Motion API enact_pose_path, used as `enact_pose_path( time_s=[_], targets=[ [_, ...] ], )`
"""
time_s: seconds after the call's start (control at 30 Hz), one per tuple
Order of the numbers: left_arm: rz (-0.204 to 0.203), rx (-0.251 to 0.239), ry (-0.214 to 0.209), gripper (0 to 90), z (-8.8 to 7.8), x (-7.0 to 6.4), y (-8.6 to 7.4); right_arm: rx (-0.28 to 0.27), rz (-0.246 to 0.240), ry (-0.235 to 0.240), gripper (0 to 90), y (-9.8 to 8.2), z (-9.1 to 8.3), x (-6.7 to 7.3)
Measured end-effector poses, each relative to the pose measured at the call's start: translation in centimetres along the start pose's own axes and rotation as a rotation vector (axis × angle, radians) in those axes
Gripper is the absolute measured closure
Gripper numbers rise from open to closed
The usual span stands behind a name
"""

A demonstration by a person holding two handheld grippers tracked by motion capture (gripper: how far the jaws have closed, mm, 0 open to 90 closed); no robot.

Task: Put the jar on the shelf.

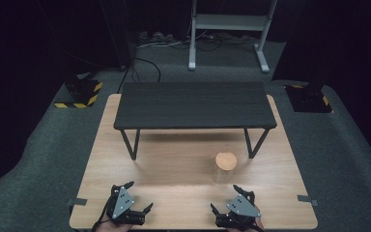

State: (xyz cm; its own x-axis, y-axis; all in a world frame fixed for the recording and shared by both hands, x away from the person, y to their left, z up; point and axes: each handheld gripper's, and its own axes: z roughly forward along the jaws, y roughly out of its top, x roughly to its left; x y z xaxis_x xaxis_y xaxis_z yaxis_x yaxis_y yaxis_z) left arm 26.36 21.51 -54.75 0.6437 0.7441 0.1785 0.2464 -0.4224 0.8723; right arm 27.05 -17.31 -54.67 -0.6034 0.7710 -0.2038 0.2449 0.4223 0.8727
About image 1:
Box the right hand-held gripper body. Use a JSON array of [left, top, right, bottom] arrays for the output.
[[214, 188, 263, 230]]

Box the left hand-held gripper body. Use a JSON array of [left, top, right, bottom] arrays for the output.
[[105, 185, 147, 226]]

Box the glass jar with wooden lid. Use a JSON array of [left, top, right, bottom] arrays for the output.
[[212, 151, 239, 186]]

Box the person's right hand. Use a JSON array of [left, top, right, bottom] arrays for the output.
[[224, 217, 266, 232]]

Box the person's left hand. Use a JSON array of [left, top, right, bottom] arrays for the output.
[[95, 219, 135, 232]]

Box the grey tape strip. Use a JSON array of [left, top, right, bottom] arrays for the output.
[[67, 197, 88, 208], [297, 194, 320, 207]]

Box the black low shelf table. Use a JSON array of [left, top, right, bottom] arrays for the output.
[[113, 80, 278, 161]]

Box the black base with striped tape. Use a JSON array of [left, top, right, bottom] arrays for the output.
[[53, 79, 104, 109], [284, 83, 333, 114]]

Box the power strip with plugs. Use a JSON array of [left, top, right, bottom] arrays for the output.
[[137, 30, 176, 46]]

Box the grey metal stand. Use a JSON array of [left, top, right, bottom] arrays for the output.
[[187, 0, 278, 73]]

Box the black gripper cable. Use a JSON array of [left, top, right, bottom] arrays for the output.
[[91, 194, 114, 232]]

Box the black floor cable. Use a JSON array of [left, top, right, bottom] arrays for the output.
[[117, 57, 162, 95]]

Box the bundle of floor cables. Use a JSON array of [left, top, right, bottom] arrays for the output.
[[173, 30, 259, 52]]

